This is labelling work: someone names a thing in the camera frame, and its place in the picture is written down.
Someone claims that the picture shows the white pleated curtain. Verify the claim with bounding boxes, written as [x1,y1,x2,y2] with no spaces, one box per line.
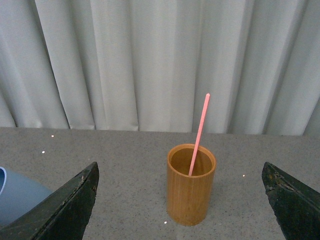
[0,0,320,136]

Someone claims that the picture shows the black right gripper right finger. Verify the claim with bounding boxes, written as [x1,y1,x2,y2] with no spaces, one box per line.
[261,162,320,240]

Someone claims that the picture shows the bamboo chopstick holder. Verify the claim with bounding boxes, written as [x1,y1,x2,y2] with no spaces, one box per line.
[166,143,217,226]

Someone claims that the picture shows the light blue plastic cup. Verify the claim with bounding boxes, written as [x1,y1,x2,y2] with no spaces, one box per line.
[0,167,52,226]

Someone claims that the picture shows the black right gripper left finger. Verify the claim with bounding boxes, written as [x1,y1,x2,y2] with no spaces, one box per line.
[0,161,100,240]

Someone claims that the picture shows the pink chopstick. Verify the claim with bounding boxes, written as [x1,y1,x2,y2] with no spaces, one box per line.
[188,93,211,176]

